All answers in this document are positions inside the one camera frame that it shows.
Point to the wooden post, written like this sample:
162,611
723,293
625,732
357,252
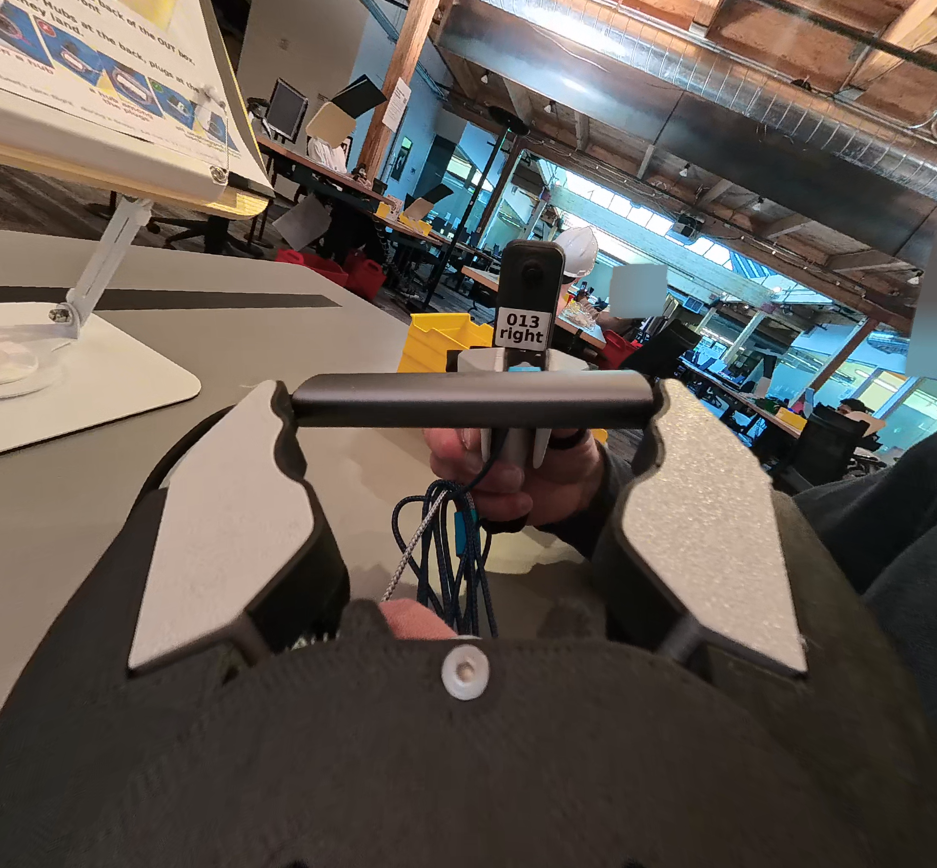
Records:
402,77

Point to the tan tilted board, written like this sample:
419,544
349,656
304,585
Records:
331,125

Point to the white hard hat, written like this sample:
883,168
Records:
578,249

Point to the white hanging paper sheet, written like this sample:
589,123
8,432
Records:
301,223

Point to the black office chair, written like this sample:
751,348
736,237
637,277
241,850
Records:
662,352
823,443

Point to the person's right hand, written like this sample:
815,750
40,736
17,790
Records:
542,480

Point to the black tilted board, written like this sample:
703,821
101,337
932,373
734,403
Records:
362,95

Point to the person's right forearm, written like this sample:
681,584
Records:
864,516

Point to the yellow plastic bin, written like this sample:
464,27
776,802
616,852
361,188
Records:
439,341

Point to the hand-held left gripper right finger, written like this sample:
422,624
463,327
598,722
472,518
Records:
706,531

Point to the grey usb hub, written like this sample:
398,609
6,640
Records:
439,399

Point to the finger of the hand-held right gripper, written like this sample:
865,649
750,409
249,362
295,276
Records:
567,361
479,361

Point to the grey monitor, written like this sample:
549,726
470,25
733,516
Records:
287,110

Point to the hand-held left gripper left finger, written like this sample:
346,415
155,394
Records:
227,524

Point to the red bin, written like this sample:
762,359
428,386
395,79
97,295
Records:
621,349
364,275
315,267

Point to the large grey air duct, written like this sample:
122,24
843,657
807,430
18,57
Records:
659,62

